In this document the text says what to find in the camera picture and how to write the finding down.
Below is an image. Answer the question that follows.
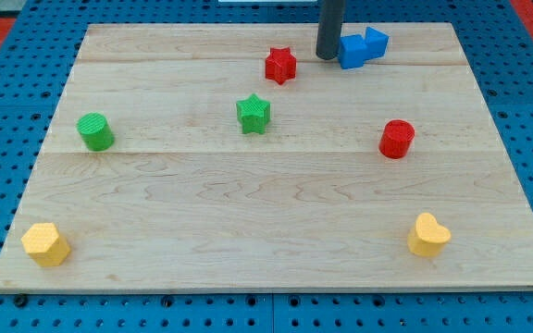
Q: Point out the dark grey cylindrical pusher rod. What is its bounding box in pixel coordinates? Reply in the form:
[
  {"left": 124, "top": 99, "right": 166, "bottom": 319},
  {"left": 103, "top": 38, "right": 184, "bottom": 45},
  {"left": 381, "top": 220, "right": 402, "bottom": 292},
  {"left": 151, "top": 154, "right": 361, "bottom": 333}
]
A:
[{"left": 316, "top": 0, "right": 346, "bottom": 60}]

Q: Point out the yellow hexagon block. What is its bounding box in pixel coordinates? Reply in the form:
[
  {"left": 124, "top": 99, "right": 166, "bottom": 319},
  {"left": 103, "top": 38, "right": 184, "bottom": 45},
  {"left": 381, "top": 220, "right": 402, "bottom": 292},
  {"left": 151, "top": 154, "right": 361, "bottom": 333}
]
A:
[{"left": 20, "top": 223, "right": 71, "bottom": 267}]

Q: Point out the blue cube block rear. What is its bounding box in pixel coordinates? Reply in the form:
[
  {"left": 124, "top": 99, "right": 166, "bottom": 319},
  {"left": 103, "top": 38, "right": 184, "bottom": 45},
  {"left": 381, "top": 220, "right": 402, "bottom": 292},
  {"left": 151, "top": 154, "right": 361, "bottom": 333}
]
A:
[{"left": 365, "top": 27, "right": 390, "bottom": 60}]

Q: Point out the red star block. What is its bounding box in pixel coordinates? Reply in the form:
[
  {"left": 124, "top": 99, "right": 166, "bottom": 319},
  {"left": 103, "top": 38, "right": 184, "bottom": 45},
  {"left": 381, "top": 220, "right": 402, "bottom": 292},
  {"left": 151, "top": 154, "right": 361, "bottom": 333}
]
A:
[{"left": 265, "top": 47, "right": 297, "bottom": 85}]

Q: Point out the wooden board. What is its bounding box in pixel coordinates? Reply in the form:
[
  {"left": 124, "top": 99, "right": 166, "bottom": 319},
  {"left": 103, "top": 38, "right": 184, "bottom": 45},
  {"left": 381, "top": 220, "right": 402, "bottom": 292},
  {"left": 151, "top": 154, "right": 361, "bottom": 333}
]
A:
[{"left": 0, "top": 23, "right": 533, "bottom": 294}]

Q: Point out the red cylinder block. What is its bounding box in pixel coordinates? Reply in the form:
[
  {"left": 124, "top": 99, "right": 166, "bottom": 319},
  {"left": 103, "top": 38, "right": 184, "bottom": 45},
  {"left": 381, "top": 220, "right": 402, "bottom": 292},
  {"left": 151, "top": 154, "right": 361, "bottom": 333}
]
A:
[{"left": 378, "top": 119, "right": 415, "bottom": 159}]

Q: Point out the green star block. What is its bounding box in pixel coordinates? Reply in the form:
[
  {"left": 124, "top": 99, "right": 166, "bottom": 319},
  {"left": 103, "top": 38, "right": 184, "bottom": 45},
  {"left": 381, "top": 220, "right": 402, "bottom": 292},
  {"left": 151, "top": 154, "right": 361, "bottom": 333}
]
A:
[{"left": 236, "top": 93, "right": 271, "bottom": 134}]

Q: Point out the blue cube block front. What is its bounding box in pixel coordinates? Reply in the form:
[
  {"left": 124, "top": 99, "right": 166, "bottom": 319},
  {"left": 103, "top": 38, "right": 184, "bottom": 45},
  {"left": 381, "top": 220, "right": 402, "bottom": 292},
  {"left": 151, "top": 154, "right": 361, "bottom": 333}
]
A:
[{"left": 337, "top": 34, "right": 367, "bottom": 69}]

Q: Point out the blue cube block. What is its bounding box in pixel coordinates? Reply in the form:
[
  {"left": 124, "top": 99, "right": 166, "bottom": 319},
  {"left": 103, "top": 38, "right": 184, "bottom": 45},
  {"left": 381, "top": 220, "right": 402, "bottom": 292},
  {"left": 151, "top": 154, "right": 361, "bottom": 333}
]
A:
[
  {"left": 337, "top": 34, "right": 367, "bottom": 69},
  {"left": 365, "top": 27, "right": 390, "bottom": 60}
]

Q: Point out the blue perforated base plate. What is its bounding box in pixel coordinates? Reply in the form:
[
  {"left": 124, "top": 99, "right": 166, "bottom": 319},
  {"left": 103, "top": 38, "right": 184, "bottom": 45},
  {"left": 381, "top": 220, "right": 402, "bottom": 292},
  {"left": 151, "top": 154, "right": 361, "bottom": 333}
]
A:
[{"left": 0, "top": 0, "right": 533, "bottom": 332}]

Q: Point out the yellow heart block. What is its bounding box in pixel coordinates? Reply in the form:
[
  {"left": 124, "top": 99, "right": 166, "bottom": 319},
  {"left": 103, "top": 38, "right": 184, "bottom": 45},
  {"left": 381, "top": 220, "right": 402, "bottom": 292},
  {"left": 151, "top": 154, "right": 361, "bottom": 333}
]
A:
[{"left": 407, "top": 212, "right": 452, "bottom": 257}]

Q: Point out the green cylinder block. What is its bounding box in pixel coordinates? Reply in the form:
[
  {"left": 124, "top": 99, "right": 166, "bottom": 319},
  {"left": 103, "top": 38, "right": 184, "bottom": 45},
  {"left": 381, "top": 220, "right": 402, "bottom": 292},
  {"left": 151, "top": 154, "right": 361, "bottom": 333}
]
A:
[{"left": 76, "top": 113, "right": 115, "bottom": 152}]

